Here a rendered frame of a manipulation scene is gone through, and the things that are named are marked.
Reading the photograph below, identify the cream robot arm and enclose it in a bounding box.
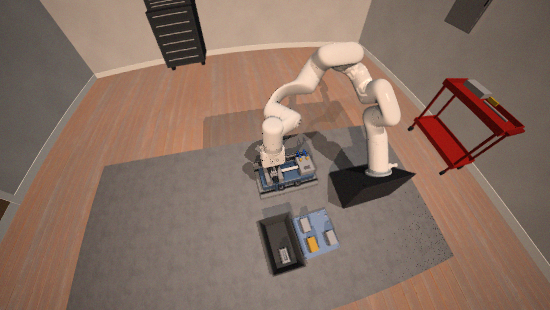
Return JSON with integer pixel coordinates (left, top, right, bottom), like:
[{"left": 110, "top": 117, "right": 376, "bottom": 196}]
[{"left": 259, "top": 42, "right": 401, "bottom": 177}]

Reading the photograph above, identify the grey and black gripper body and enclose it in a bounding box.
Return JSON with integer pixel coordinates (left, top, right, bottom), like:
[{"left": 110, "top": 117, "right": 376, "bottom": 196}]
[{"left": 260, "top": 145, "right": 286, "bottom": 168}]

